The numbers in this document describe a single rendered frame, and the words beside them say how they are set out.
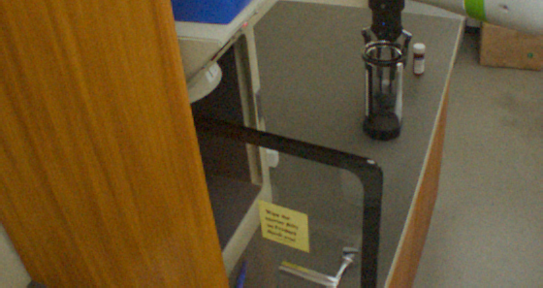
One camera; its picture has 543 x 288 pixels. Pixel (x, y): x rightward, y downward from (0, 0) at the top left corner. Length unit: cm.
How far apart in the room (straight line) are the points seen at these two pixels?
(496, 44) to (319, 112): 225
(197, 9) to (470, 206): 210
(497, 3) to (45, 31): 75
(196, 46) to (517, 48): 309
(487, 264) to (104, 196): 185
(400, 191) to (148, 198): 67
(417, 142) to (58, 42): 97
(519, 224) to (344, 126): 133
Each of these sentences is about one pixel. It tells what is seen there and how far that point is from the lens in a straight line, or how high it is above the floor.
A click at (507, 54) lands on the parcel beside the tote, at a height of 10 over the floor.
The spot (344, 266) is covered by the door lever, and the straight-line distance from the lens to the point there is 81.
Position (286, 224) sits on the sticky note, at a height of 124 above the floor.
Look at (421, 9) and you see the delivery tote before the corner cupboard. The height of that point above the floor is 33.
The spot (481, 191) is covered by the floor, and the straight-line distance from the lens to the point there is 277.
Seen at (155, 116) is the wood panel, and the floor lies 144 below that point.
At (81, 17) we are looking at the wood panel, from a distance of 69.
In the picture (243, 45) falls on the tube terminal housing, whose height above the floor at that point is 132.
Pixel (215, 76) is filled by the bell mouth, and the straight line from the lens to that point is 99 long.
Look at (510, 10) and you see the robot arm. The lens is 106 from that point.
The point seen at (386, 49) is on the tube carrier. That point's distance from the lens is 142.
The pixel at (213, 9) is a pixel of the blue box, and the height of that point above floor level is 153.
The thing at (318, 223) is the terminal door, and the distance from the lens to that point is 79.
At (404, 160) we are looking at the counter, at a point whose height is 94.
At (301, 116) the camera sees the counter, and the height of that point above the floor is 94.
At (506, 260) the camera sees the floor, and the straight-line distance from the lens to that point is 249.
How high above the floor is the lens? 182
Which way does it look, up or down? 36 degrees down
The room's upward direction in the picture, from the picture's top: 7 degrees counter-clockwise
